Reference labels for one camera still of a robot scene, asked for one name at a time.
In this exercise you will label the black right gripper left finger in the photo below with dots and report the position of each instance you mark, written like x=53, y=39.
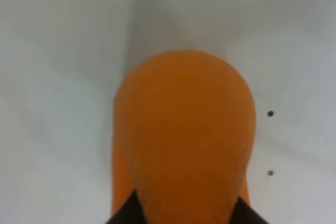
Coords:
x=130, y=212

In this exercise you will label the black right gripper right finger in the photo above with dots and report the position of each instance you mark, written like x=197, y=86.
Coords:
x=244, y=214

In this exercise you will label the orange mandarin fruit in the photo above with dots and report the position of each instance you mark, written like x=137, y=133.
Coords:
x=183, y=131

